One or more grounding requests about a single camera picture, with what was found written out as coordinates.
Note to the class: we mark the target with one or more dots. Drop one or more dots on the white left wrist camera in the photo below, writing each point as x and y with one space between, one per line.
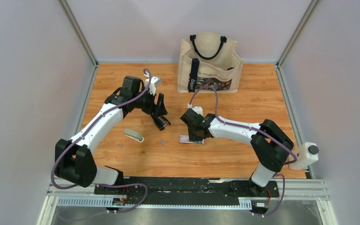
153 82

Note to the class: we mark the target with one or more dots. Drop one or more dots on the beige canvas tote bag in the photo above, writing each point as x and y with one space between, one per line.
209 59

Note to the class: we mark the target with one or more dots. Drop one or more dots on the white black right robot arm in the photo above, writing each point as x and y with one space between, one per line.
268 141

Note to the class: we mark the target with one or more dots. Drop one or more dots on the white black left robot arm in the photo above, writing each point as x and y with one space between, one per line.
74 160

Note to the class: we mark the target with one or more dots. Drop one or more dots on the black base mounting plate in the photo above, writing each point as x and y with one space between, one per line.
189 191

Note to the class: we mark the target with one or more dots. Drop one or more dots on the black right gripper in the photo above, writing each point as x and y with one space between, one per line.
193 138

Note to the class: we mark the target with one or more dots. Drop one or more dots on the black stapler base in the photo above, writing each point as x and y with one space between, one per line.
161 122

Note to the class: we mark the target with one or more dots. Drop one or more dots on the white plastic bottle black cap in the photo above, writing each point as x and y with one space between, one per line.
306 154

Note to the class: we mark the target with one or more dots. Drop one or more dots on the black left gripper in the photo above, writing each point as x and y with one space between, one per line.
159 108

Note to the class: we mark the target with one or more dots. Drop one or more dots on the red staples box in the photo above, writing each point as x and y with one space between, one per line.
185 139

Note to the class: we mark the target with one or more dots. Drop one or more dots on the aluminium frame rail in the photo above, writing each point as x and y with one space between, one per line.
307 198

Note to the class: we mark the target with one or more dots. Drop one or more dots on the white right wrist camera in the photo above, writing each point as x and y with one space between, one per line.
197 109

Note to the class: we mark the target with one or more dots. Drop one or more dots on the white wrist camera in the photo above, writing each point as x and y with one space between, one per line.
197 109
153 82

